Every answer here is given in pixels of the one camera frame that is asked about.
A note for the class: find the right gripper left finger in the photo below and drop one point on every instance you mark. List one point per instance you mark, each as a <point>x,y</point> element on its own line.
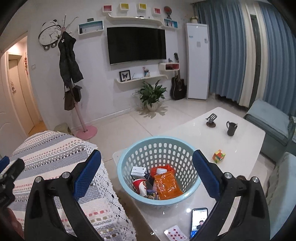
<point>42,220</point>

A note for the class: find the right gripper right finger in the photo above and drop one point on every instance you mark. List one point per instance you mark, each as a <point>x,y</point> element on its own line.
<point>251,220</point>

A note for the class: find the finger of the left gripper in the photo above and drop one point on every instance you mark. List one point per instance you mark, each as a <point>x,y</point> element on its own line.
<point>4,163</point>
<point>13,172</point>

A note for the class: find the orange snack bag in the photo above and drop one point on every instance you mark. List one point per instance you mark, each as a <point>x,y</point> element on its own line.
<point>167,186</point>

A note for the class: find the white room door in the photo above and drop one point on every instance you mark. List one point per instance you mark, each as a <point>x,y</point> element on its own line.
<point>12,132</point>

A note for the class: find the striped woven cloth cover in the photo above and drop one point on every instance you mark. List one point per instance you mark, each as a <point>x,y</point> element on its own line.
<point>59,156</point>

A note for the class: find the smartphone with lit screen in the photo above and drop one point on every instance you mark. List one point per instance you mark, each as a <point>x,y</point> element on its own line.
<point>198,217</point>

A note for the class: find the rubik cube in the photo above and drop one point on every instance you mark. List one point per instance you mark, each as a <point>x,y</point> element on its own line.
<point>218,156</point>

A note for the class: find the playing card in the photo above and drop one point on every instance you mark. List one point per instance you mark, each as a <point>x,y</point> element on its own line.
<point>175,234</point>

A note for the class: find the black mug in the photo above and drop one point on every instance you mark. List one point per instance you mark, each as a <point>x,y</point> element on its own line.
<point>231,128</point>

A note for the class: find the brown hanging bag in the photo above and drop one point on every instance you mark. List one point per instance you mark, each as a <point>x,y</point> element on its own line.
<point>68,101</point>

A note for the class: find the pink coat rack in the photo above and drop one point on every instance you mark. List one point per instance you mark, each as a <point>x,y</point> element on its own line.
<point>86,132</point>

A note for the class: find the teal sofa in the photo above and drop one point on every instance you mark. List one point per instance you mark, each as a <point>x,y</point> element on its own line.
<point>279,129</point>

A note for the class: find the light blue laundry basket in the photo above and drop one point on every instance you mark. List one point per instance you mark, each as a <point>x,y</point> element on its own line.
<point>159,155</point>

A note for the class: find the black phone stand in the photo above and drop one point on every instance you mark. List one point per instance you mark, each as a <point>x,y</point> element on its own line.
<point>211,120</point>

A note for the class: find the white small box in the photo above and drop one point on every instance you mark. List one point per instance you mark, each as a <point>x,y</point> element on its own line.
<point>139,172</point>

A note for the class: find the black jacket on rack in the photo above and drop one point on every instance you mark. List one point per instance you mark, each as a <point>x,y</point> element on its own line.
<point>69,69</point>

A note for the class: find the white standing air conditioner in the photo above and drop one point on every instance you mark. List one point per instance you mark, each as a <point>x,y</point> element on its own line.
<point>198,54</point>

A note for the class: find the black acoustic guitar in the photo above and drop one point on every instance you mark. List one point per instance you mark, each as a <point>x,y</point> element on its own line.
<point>178,87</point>

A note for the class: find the green potted plant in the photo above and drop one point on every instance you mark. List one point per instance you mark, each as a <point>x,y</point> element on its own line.
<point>150,95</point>

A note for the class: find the blue curtain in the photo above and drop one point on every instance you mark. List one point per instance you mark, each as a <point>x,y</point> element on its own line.
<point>252,52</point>

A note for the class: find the panda wall clock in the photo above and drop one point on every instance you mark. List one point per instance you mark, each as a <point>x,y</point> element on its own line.
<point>50,34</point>

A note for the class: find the lower white wall shelf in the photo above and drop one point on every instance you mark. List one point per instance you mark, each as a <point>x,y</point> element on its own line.
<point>161,76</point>

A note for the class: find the white wall shelf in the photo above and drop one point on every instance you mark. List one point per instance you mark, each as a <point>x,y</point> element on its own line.
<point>134,20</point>
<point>161,76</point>

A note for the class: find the butterfly picture frame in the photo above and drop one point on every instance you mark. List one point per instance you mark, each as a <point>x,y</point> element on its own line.
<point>124,76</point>

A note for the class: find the black wall television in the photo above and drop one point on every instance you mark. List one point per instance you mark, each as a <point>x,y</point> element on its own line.
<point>129,44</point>

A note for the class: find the upper white wall shelf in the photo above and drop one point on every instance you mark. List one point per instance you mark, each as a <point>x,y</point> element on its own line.
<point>134,20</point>

